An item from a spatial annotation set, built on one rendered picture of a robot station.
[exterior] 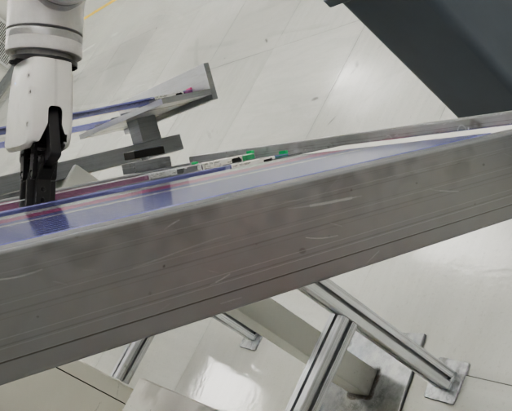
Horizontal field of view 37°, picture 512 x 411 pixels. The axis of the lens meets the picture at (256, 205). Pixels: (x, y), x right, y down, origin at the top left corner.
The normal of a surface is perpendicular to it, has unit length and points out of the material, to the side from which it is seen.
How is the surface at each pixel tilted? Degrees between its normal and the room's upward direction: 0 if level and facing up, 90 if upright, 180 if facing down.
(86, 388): 90
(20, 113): 28
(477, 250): 0
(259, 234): 90
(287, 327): 90
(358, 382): 90
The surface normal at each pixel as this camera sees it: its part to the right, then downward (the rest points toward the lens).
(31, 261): 0.54, -0.01
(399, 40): -0.44, 0.84
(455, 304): -0.71, -0.54
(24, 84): -0.79, -0.08
